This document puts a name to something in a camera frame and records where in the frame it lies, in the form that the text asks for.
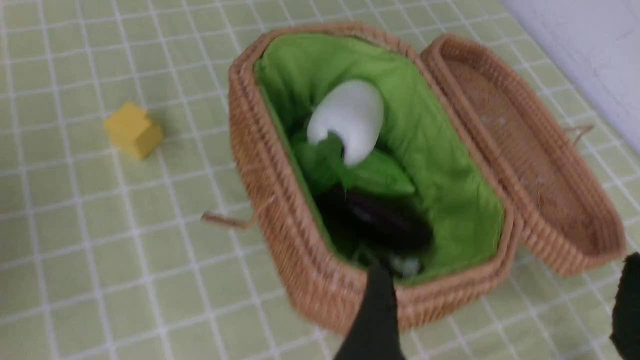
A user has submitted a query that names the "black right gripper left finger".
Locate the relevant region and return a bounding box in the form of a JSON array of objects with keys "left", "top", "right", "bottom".
[{"left": 333, "top": 264, "right": 406, "bottom": 360}]

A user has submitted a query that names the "yellow foam cube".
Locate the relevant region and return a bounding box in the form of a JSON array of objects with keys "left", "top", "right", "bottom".
[{"left": 103, "top": 102, "right": 164, "bottom": 160}]

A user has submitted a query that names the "white toy radish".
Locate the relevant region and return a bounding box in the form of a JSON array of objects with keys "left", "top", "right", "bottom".
[{"left": 306, "top": 79, "right": 385, "bottom": 168}]

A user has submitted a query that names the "woven wicker basket lid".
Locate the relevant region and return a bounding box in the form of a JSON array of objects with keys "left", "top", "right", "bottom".
[{"left": 421, "top": 33, "right": 627, "bottom": 276}]

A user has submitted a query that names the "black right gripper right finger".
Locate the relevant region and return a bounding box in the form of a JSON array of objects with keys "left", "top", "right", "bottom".
[{"left": 610, "top": 251, "right": 640, "bottom": 360}]

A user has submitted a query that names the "purple toy eggplant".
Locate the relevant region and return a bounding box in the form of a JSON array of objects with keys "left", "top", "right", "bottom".
[{"left": 314, "top": 186, "right": 434, "bottom": 256}]

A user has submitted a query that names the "woven wicker basket green lining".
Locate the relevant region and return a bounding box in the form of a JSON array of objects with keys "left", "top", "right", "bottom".
[{"left": 201, "top": 21, "right": 517, "bottom": 336}]

